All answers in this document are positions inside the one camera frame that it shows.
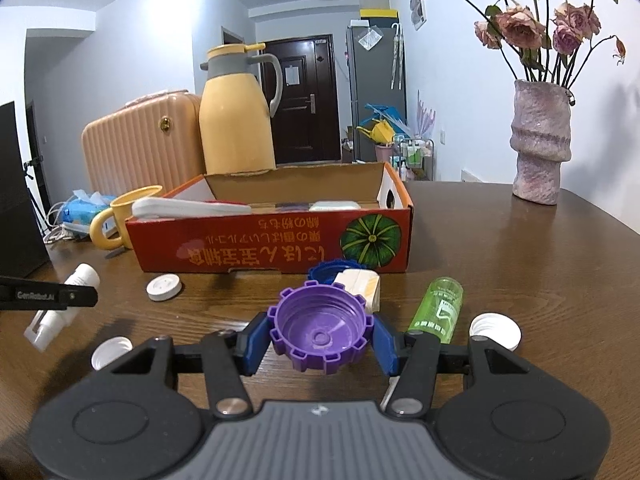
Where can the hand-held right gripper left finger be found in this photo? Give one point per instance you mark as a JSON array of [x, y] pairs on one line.
[[252, 345]]

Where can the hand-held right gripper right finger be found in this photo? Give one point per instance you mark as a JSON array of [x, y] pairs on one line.
[[385, 347]]

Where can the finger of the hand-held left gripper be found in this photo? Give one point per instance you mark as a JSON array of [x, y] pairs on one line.
[[82, 297]]

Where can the white nasal spray bottle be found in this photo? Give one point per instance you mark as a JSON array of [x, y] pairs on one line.
[[45, 327]]

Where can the purple notched lid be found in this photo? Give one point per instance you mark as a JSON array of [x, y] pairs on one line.
[[320, 327]]

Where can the red cardboard box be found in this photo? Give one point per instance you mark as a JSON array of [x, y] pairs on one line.
[[225, 245]]

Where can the red and white lint brush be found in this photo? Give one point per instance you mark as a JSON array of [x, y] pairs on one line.
[[175, 207]]

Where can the white pill container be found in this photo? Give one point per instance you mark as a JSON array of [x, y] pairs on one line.
[[335, 205]]

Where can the ribbed white cap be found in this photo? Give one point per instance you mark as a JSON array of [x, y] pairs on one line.
[[495, 327], [112, 351]]

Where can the yellow and white cube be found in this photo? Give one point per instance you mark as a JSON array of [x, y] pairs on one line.
[[357, 285]]

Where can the blue tissue pack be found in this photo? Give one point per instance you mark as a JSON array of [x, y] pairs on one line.
[[82, 212]]

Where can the yellow mug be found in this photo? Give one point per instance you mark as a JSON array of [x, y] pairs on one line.
[[122, 210]]

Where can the black paper bag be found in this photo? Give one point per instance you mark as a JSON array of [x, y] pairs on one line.
[[20, 200]]

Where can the dark blue cap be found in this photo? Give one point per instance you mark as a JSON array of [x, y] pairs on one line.
[[325, 270]]

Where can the black tripod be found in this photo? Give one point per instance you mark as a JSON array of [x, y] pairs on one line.
[[28, 162]]

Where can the pink ribbed suitcase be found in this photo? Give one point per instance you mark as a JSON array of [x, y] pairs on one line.
[[140, 150]]

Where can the white leaning panel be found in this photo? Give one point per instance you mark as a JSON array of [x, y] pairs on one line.
[[471, 176]]

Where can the metal storage cart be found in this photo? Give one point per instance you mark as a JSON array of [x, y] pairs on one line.
[[415, 155]]

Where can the pink bucket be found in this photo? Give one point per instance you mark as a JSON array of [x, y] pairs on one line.
[[384, 152]]

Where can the yellow watering can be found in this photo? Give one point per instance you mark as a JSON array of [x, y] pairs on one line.
[[382, 132]]

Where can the yellow thermos jug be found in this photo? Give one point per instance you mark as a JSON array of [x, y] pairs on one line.
[[235, 125]]

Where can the dark entrance door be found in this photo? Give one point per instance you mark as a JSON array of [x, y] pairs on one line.
[[320, 125]]

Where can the purple flower decoration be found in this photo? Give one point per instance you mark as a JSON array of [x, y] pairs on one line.
[[425, 112]]

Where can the pink textured vase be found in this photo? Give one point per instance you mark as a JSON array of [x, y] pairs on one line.
[[540, 145]]

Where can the grey refrigerator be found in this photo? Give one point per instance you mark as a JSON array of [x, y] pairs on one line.
[[360, 90]]

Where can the white paper notice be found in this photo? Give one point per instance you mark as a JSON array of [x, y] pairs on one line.
[[293, 74]]

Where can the white folded umbrella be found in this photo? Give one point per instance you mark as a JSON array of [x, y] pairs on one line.
[[397, 55]]

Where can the grey interior door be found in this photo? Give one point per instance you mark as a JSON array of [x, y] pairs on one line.
[[232, 37]]

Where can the clear plastic bag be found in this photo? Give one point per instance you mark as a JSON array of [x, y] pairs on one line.
[[371, 37]]

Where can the yellow and black box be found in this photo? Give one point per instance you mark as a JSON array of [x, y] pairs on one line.
[[378, 13]]

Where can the bunch of dried roses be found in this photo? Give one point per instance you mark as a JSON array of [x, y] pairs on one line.
[[520, 22]]

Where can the white wall picture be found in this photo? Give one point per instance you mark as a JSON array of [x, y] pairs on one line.
[[419, 14]]

